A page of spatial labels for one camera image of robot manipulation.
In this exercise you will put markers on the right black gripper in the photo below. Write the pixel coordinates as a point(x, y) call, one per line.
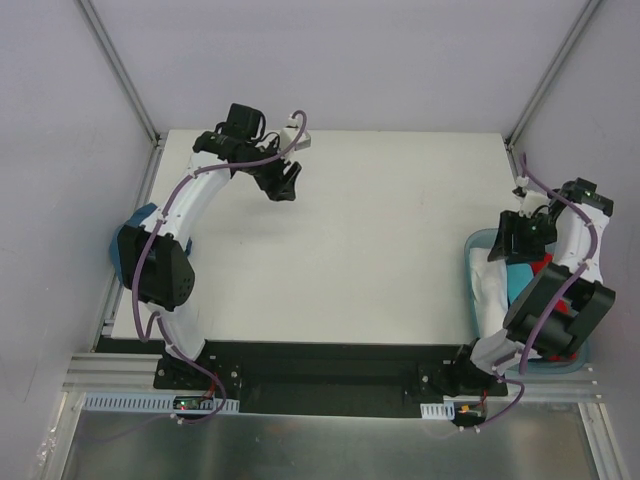
point(516, 230)

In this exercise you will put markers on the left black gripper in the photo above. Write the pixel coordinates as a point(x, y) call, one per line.
point(273, 175)

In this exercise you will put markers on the white printed t shirt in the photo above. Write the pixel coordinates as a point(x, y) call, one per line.
point(488, 288)

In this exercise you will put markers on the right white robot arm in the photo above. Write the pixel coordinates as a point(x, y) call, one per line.
point(577, 205)

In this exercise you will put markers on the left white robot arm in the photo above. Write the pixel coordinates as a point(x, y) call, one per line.
point(240, 143)

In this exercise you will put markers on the red rolled t shirt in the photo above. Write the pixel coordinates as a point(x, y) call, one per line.
point(549, 313)

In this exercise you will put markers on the cyan rolled t shirt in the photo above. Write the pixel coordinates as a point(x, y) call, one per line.
point(518, 278)

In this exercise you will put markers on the teal plastic bin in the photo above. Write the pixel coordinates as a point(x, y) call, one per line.
point(589, 302)

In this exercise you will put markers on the dark blue t shirt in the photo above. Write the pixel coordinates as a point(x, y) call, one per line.
point(168, 256)

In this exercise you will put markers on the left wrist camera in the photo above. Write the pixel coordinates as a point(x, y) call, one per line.
point(292, 139)

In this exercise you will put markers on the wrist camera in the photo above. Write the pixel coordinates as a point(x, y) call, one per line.
point(292, 139)
point(531, 201)

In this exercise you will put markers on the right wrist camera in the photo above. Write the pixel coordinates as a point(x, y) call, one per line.
point(531, 201)

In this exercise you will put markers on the right aluminium frame post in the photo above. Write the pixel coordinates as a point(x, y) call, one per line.
point(553, 70)

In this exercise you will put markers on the aluminium frame post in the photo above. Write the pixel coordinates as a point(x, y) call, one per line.
point(553, 70)
point(99, 32)

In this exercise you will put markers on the right slotted cable duct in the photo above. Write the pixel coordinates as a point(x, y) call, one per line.
point(444, 411)

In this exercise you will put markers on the slotted cable duct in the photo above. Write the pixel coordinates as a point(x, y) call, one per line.
point(444, 411)
point(157, 403)

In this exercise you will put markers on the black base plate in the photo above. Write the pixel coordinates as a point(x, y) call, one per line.
point(319, 379)

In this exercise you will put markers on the left aluminium frame post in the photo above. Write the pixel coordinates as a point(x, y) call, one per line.
point(99, 32)

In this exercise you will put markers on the left slotted cable duct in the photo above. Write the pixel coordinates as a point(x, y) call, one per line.
point(157, 403)

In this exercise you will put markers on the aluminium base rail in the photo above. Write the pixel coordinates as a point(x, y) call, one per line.
point(113, 365)

